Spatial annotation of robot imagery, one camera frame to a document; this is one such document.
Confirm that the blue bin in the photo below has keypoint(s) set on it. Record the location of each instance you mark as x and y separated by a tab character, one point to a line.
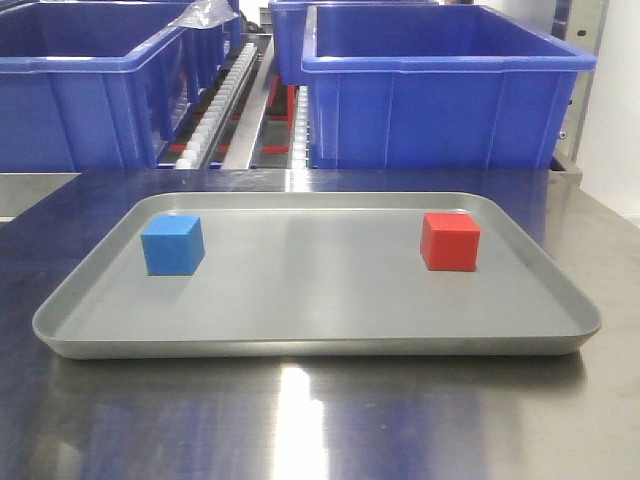
92	84
289	23
212	47
420	86

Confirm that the blue foam cube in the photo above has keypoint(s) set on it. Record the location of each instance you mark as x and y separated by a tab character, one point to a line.
173	245

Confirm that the blue bin rear right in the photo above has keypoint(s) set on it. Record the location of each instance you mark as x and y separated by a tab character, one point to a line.
289	23

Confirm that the blue bin rear left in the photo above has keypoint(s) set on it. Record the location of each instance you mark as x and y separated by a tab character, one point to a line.
212	47

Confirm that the blue bin front right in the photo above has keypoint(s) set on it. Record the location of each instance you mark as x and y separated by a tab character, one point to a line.
420	86

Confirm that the clear plastic bag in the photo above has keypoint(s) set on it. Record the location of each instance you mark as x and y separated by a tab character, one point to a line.
206	14

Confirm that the grey metal tray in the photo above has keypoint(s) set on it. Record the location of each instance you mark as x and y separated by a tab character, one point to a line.
338	273

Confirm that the blue bin front left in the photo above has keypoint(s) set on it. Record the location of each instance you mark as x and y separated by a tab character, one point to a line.
92	84

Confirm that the steel divider rail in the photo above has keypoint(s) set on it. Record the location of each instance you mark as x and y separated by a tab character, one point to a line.
243	98

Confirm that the white roller track right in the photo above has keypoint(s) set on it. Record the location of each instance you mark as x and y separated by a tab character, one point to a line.
299	153

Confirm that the red foam cube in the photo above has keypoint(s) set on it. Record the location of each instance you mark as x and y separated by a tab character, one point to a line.
450	242

